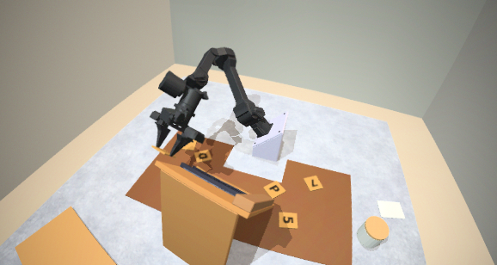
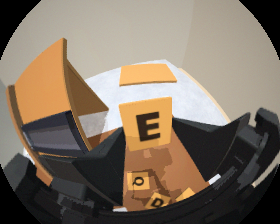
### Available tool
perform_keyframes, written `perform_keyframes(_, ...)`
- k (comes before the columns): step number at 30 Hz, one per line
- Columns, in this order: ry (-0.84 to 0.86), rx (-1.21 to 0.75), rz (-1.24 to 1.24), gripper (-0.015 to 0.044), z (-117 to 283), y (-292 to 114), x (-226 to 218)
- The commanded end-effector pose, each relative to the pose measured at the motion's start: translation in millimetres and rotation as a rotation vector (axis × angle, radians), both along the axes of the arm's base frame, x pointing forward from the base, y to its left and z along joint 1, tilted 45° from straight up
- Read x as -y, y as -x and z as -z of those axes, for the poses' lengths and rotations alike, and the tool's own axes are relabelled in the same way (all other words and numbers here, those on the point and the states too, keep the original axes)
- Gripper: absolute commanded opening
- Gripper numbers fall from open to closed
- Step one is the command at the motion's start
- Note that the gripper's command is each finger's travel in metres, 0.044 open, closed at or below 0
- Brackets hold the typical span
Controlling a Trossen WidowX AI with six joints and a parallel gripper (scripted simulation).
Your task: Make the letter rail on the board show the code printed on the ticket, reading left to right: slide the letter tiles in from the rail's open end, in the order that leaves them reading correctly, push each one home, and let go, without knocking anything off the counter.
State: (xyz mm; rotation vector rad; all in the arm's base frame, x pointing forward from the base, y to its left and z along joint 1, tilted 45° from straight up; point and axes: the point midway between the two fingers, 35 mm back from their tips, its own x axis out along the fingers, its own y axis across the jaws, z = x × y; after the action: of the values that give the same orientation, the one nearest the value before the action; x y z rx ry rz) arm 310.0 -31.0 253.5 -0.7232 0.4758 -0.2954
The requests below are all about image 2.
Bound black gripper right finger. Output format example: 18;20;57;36
172;112;250;183

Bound tan flat board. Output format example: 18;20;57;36
119;63;177;87

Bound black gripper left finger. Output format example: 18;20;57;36
38;127;127;206

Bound brown wooden easel board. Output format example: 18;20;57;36
6;37;109;179

